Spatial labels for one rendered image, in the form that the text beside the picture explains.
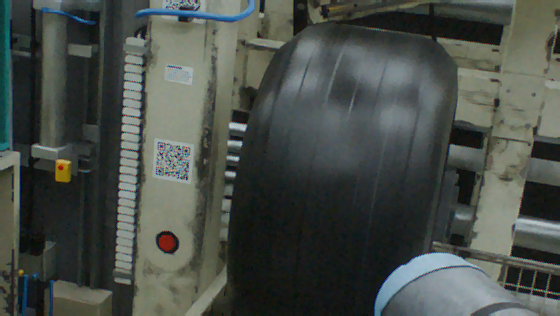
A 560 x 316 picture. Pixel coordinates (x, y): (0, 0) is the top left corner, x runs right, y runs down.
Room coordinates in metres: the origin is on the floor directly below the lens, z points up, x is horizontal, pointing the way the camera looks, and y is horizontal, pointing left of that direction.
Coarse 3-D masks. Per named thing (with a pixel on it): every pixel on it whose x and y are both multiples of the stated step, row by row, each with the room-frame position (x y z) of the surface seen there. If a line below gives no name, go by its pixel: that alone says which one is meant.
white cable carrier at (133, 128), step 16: (128, 64) 1.42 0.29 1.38; (144, 64) 1.46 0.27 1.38; (144, 80) 1.46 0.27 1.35; (128, 96) 1.42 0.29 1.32; (144, 96) 1.43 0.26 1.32; (128, 112) 1.42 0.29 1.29; (128, 128) 1.42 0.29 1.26; (128, 144) 1.42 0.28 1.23; (128, 160) 1.42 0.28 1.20; (128, 176) 1.42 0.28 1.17; (128, 192) 1.42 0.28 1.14; (128, 208) 1.42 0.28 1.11; (128, 224) 1.42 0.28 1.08; (128, 240) 1.42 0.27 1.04; (128, 256) 1.42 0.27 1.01; (128, 272) 1.42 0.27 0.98
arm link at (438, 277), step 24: (408, 264) 0.76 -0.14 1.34; (432, 264) 0.74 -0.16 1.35; (456, 264) 0.74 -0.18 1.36; (384, 288) 0.75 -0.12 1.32; (408, 288) 0.72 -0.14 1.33; (432, 288) 0.71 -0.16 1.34; (456, 288) 0.69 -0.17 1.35; (480, 288) 0.69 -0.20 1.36; (384, 312) 0.74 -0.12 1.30; (408, 312) 0.70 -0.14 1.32; (432, 312) 0.68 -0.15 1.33; (456, 312) 0.66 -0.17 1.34; (480, 312) 0.65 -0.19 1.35
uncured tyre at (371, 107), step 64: (320, 64) 1.27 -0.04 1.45; (384, 64) 1.26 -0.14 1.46; (448, 64) 1.34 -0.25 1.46; (256, 128) 1.21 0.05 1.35; (320, 128) 1.17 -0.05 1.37; (384, 128) 1.16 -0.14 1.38; (448, 128) 1.24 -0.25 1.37; (256, 192) 1.15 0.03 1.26; (320, 192) 1.13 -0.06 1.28; (384, 192) 1.11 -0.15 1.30; (256, 256) 1.14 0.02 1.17; (320, 256) 1.11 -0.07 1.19; (384, 256) 1.10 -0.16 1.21
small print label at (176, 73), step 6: (168, 66) 1.39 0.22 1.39; (174, 66) 1.39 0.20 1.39; (180, 66) 1.39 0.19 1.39; (168, 72) 1.39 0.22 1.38; (174, 72) 1.39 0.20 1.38; (180, 72) 1.39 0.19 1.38; (186, 72) 1.39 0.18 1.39; (168, 78) 1.39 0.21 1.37; (174, 78) 1.39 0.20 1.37; (180, 78) 1.39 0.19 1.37; (186, 78) 1.39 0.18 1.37
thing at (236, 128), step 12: (240, 120) 1.92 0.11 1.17; (228, 132) 1.79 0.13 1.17; (240, 132) 1.79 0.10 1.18; (228, 144) 1.78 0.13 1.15; (240, 144) 1.78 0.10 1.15; (228, 156) 1.79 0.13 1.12; (228, 168) 1.92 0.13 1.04; (228, 180) 1.78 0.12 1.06; (228, 192) 1.79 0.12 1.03; (228, 204) 1.78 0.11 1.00; (228, 216) 1.79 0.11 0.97
